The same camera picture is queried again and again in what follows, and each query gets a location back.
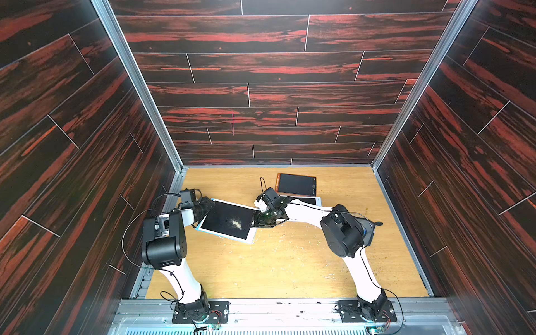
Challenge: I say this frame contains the aluminium front rail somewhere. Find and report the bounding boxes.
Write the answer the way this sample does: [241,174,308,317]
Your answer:
[109,297,467,334]

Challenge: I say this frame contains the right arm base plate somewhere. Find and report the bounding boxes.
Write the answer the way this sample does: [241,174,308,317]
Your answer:
[334,300,398,323]

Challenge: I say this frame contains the red drawing tablet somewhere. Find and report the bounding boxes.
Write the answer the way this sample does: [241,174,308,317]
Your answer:
[275,173,317,196]

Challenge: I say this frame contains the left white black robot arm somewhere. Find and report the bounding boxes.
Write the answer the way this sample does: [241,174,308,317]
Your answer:
[142,189,215,320]

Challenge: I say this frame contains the grey microfibre cloth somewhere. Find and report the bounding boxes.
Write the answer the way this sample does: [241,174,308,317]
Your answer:
[358,218,383,247]

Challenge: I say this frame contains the blue-edged white drawing tablet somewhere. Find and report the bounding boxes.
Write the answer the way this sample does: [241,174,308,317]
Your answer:
[196,199,260,244]

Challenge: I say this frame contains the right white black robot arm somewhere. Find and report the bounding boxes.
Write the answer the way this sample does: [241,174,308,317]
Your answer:
[252,188,391,322]

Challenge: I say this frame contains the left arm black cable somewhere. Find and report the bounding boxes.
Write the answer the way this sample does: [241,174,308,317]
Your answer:
[121,192,185,302]

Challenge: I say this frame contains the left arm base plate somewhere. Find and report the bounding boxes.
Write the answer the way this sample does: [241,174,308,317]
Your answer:
[172,300,230,325]

